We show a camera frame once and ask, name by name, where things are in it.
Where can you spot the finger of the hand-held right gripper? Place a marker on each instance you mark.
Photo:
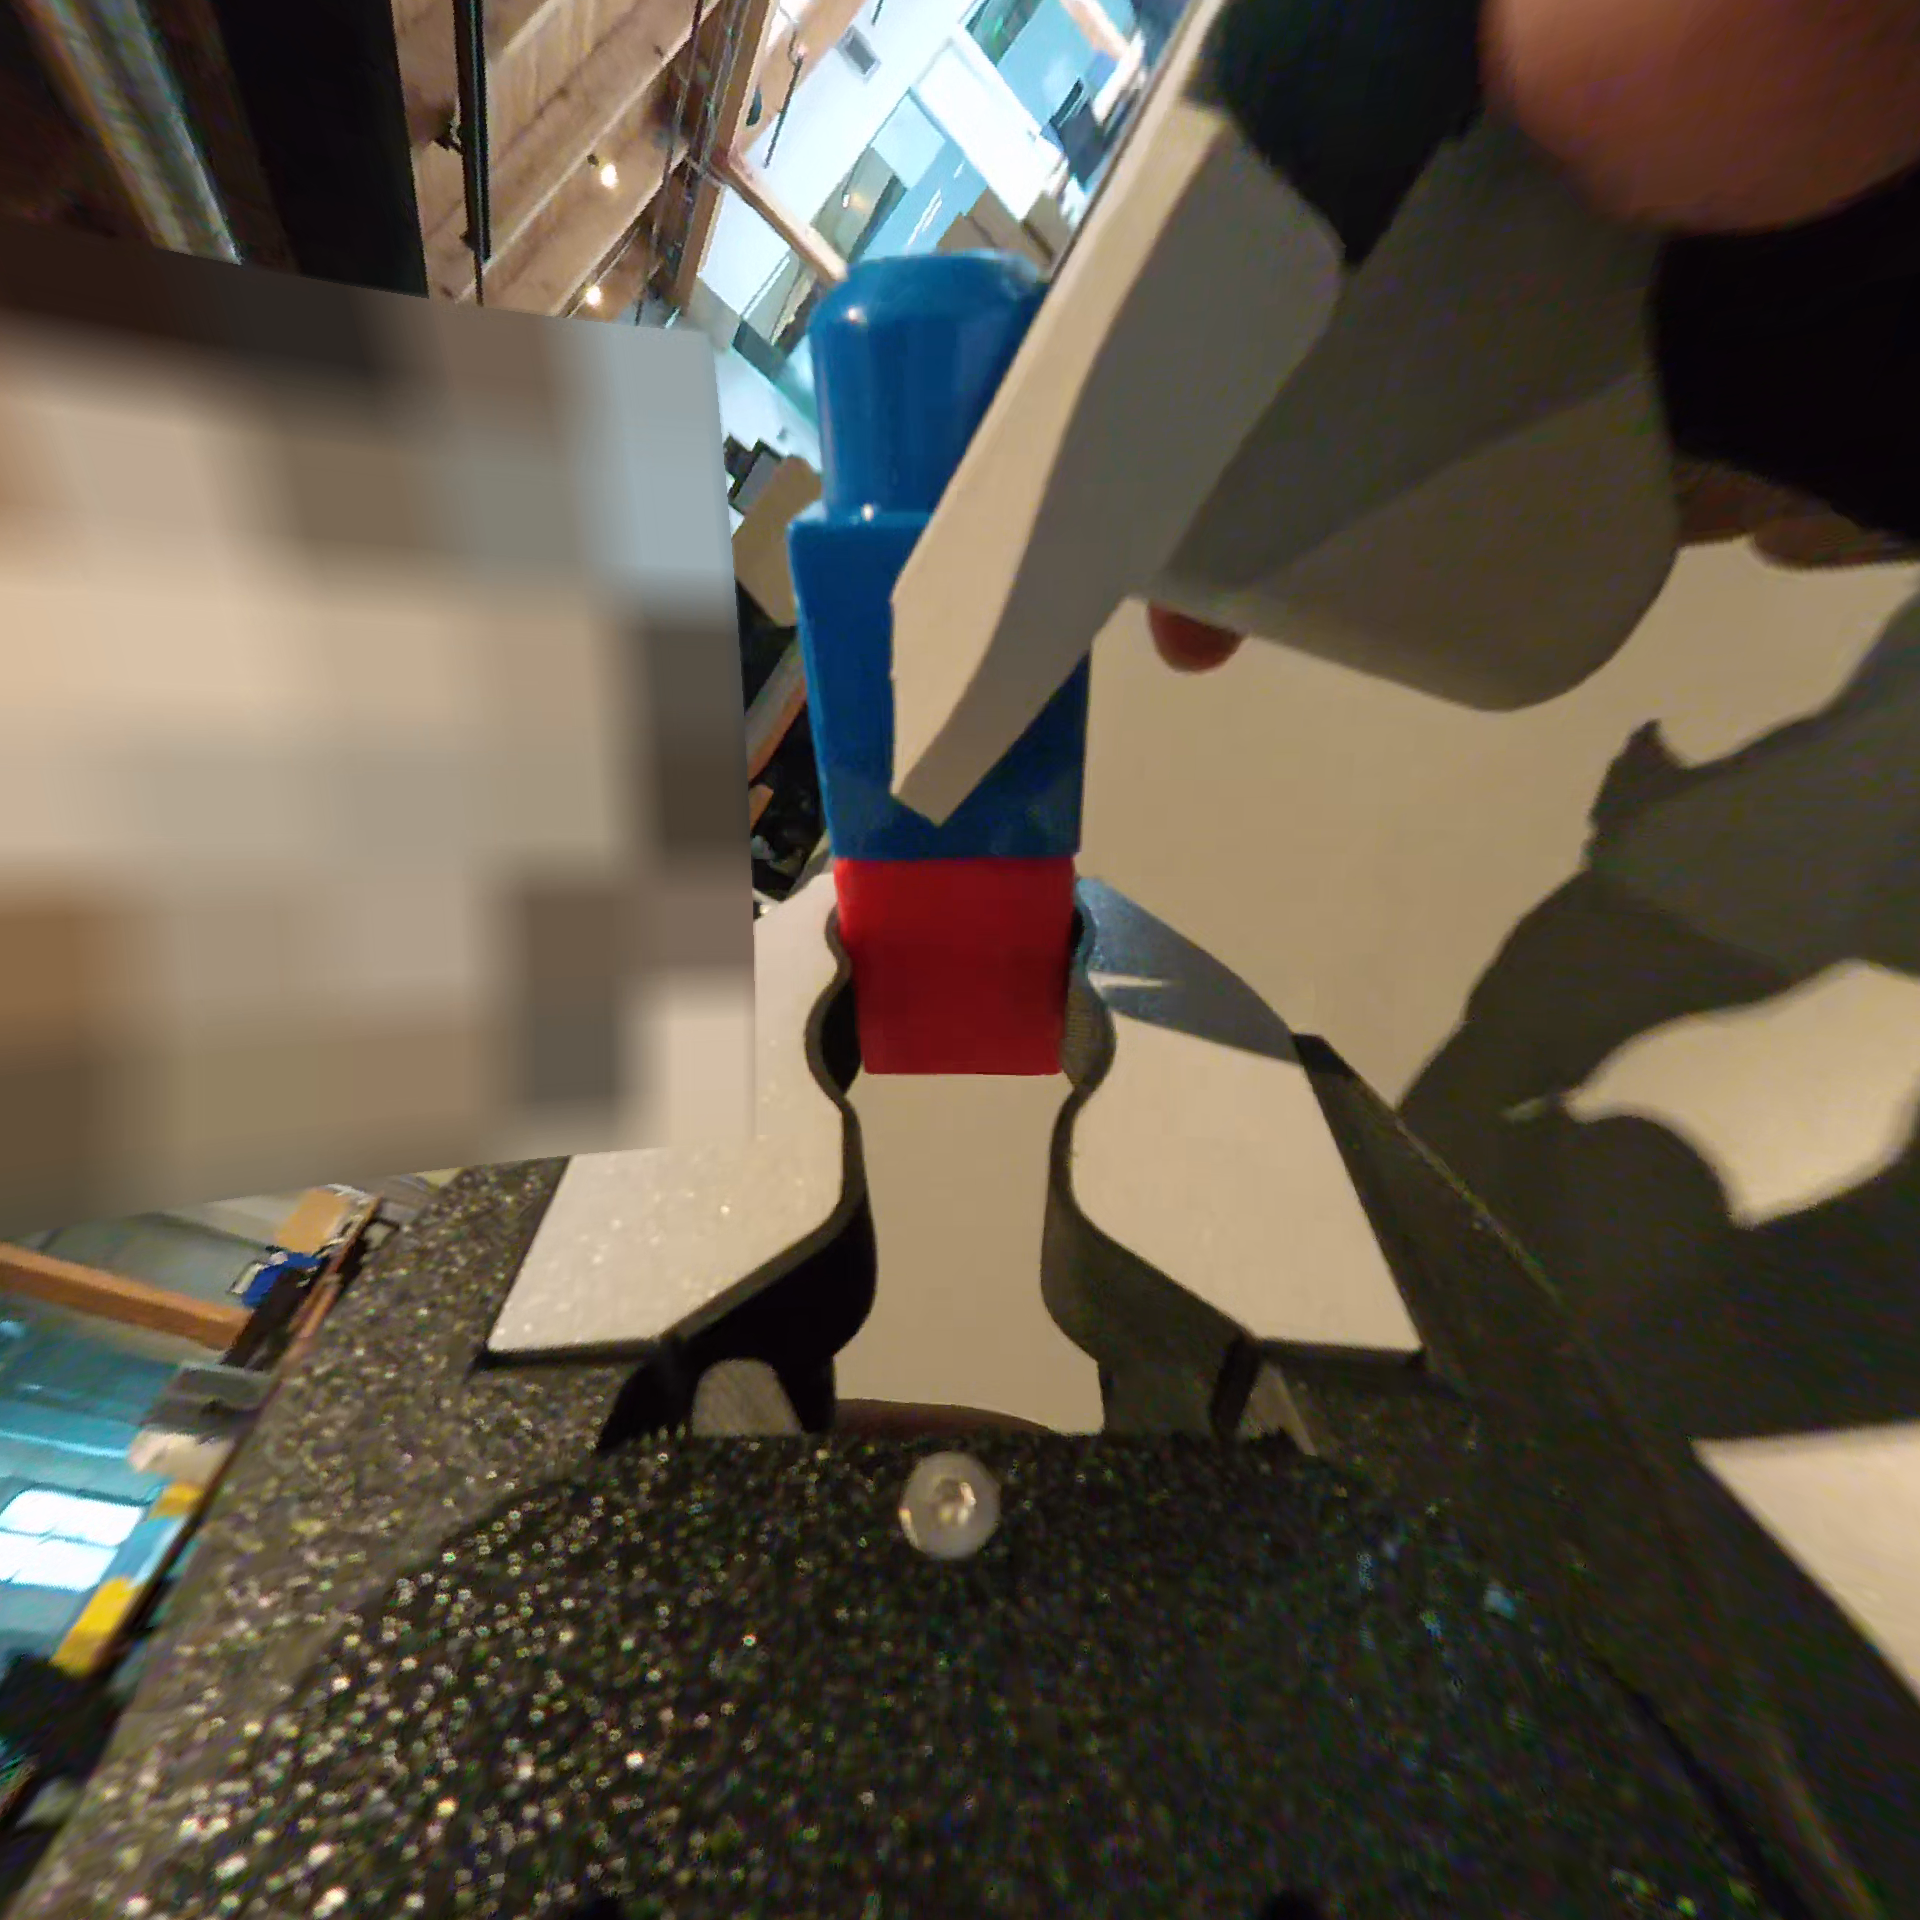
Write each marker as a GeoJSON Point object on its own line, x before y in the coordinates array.
{"type": "Point", "coordinates": [1470, 495]}
{"type": "Point", "coordinates": [1080, 495]}

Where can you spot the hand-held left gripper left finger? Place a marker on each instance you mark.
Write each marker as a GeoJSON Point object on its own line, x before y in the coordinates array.
{"type": "Point", "coordinates": [705, 1244]}

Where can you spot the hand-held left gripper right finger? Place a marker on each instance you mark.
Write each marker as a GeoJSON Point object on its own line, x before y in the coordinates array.
{"type": "Point", "coordinates": [1246, 1201]}

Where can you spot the blue mega block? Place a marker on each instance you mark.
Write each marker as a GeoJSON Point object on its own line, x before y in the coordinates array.
{"type": "Point", "coordinates": [857, 677]}

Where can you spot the red mega block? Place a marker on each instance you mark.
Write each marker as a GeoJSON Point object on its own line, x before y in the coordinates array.
{"type": "Point", "coordinates": [953, 973]}

